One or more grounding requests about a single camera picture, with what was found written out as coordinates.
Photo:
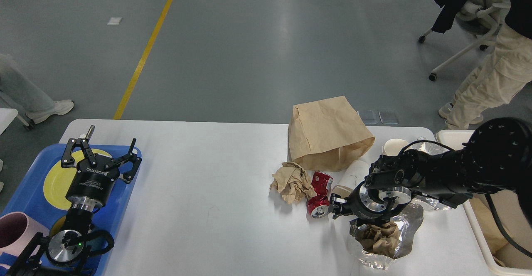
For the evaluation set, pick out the pink ribbed mug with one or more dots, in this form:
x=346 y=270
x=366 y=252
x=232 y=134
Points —
x=16 y=231

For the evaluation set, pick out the aluminium foil sheet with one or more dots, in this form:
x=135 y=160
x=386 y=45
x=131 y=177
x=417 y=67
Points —
x=408 y=221

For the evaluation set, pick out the passer-by white shoe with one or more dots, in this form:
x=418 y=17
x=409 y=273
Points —
x=38 y=105

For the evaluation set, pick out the white cart leg with caster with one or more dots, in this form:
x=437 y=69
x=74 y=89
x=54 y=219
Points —
x=28 y=125

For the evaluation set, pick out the beige plastic bin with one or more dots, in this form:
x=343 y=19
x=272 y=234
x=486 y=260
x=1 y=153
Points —
x=513 y=220

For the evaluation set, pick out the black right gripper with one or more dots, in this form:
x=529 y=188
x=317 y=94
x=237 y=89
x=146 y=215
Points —
x=370 y=206

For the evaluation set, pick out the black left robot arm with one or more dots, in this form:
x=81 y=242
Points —
x=78 y=153

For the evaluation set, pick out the dark green mug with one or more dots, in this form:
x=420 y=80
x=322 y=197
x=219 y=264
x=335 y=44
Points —
x=75 y=238

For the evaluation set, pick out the white wheeled chair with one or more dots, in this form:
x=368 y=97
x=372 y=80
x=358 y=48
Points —
x=481 y=18

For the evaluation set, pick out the small white side table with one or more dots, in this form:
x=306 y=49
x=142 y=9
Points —
x=7 y=115

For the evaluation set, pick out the yellow plastic plate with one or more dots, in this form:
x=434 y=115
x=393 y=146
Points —
x=56 y=185

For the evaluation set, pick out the clear floor plate left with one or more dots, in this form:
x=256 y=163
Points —
x=368 y=117

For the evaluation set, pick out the white paper cup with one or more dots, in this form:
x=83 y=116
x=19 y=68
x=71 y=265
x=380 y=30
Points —
x=353 y=176
x=393 y=146

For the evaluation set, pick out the clear floor plate right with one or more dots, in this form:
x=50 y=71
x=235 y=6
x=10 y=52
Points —
x=388 y=117

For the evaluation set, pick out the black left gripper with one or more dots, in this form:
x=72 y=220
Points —
x=90 y=184

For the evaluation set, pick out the brown paper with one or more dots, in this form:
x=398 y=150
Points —
x=382 y=240

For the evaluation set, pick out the clear floor plate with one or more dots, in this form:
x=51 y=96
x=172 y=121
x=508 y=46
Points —
x=388 y=117
x=368 y=117

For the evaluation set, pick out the crumpled brown paper ball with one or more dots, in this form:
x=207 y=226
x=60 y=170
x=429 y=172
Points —
x=293 y=183

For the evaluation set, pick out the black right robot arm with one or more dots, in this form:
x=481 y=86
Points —
x=497 y=157

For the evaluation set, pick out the white paper cup upright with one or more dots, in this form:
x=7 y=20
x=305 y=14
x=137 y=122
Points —
x=393 y=146

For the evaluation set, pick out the crushed red soda can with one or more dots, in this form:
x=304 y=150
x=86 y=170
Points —
x=317 y=206

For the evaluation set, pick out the crushed clear plastic bottle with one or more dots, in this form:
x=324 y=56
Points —
x=428 y=203

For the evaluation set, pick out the brown paper bag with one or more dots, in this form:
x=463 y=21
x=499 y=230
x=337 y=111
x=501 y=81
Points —
x=327 y=135
x=494 y=239

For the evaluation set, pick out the person in beige trousers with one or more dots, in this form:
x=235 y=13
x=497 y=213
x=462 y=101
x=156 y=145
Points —
x=502 y=75

